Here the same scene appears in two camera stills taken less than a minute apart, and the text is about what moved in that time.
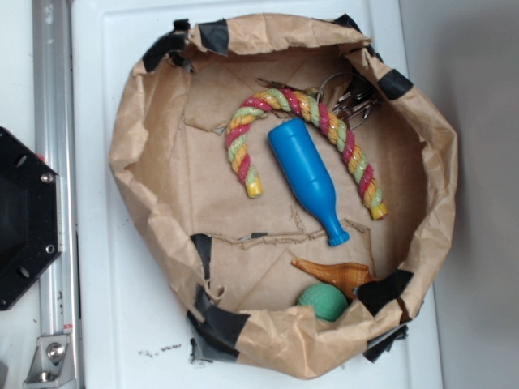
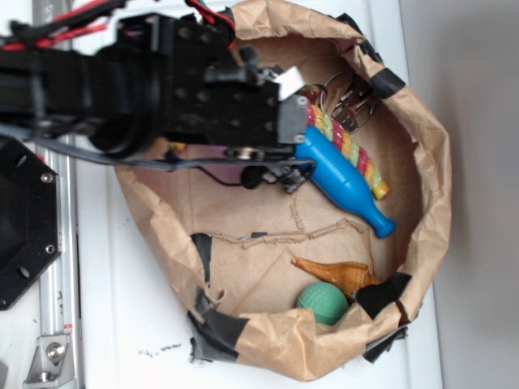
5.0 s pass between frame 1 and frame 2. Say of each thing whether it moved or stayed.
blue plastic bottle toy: moved
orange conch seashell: stayed
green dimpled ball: stayed
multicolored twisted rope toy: moved
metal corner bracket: stayed
